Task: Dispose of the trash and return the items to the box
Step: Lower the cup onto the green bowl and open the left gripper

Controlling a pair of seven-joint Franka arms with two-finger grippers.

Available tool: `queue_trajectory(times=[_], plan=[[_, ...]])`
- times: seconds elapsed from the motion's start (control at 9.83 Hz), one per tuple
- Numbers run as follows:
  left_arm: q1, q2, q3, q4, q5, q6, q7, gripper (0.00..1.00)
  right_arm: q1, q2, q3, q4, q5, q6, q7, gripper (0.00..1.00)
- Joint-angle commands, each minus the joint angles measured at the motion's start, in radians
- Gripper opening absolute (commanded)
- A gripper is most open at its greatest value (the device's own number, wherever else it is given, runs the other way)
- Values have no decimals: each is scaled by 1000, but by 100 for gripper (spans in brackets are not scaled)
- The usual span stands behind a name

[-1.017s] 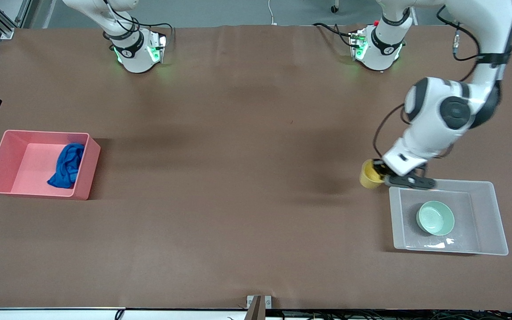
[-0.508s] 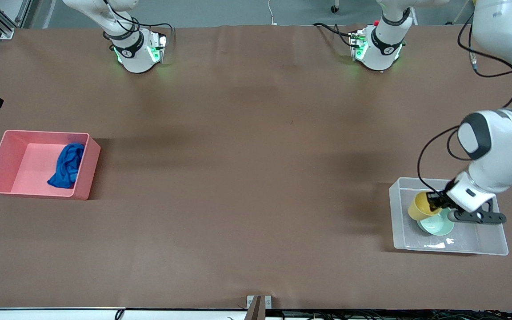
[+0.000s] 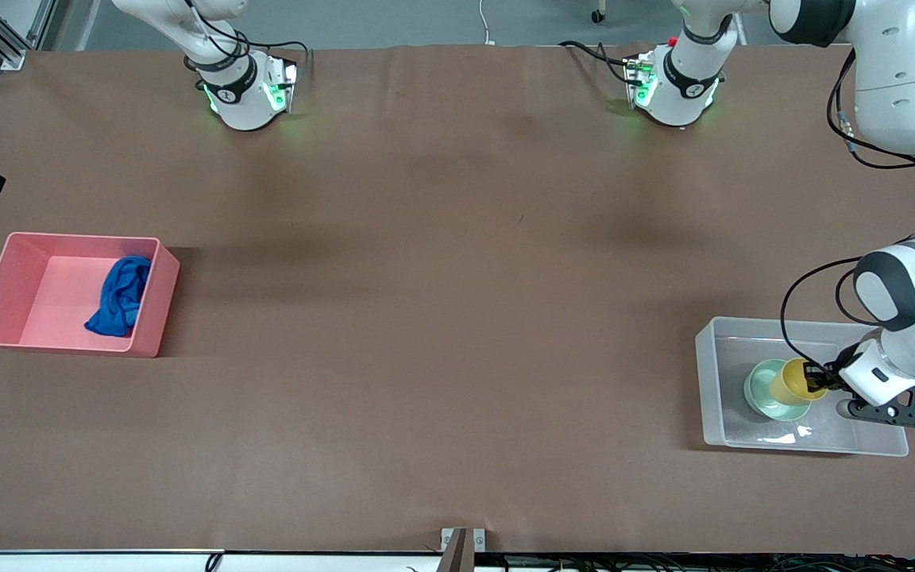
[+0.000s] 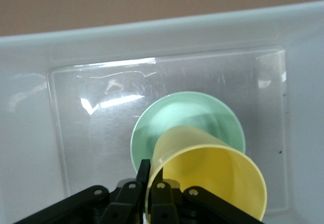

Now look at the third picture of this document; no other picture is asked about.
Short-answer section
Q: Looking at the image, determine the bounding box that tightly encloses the yellow cup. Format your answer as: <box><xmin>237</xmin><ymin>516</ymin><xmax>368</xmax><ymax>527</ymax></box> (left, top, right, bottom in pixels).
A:
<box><xmin>769</xmin><ymin>359</ymin><xmax>830</xmax><ymax>406</ymax></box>

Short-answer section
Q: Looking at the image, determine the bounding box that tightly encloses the mint green bowl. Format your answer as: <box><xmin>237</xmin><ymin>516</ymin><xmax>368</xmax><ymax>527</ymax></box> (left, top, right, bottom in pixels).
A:
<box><xmin>743</xmin><ymin>359</ymin><xmax>813</xmax><ymax>420</ymax></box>

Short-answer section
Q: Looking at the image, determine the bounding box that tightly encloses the blue cloth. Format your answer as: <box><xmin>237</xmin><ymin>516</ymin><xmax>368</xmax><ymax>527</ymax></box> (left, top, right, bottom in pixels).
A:
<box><xmin>84</xmin><ymin>255</ymin><xmax>153</xmax><ymax>338</ymax></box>

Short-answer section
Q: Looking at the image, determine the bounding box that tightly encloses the metal base connector box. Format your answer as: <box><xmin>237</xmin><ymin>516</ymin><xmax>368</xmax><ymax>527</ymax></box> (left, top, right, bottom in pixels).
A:
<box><xmin>624</xmin><ymin>52</ymin><xmax>658</xmax><ymax>110</ymax></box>
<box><xmin>263</xmin><ymin>54</ymin><xmax>300</xmax><ymax>114</ymax></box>

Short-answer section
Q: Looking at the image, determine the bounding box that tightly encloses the clear plastic bin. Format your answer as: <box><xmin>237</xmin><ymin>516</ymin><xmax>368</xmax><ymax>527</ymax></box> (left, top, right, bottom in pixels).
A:
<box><xmin>694</xmin><ymin>316</ymin><xmax>910</xmax><ymax>458</ymax></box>

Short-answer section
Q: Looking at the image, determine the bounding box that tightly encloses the pink plastic bin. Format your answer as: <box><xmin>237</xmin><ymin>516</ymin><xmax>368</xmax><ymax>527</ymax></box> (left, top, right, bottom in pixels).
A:
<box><xmin>0</xmin><ymin>232</ymin><xmax>181</xmax><ymax>358</ymax></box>

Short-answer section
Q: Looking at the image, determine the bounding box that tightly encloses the brown table cover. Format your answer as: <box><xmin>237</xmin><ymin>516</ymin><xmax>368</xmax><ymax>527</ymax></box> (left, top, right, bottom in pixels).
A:
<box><xmin>0</xmin><ymin>44</ymin><xmax>915</xmax><ymax>555</ymax></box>

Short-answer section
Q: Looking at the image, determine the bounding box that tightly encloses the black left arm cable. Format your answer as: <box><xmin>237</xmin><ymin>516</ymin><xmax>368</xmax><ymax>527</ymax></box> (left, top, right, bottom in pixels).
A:
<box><xmin>779</xmin><ymin>48</ymin><xmax>915</xmax><ymax>376</ymax></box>

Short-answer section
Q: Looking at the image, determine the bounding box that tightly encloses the black base cable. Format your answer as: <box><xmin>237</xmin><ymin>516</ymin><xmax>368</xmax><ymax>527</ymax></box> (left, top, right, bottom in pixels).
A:
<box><xmin>247</xmin><ymin>40</ymin><xmax>313</xmax><ymax>80</ymax></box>
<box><xmin>559</xmin><ymin>40</ymin><xmax>635</xmax><ymax>85</ymax></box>

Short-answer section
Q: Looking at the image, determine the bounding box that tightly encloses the metal table bracket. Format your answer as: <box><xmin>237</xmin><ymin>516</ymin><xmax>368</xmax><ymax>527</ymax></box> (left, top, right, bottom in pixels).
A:
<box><xmin>440</xmin><ymin>528</ymin><xmax>487</xmax><ymax>572</ymax></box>

